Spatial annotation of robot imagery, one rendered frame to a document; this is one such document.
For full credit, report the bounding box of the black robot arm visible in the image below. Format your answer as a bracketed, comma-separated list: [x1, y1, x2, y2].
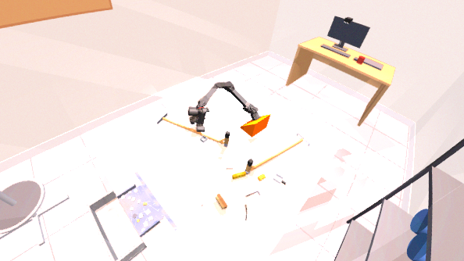
[187, 80, 261, 125]

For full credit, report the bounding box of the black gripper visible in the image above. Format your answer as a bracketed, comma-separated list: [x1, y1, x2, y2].
[195, 115, 205, 132]

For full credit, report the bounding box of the yellow rectangular bar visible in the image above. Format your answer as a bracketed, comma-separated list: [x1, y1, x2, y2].
[232, 172, 246, 180]

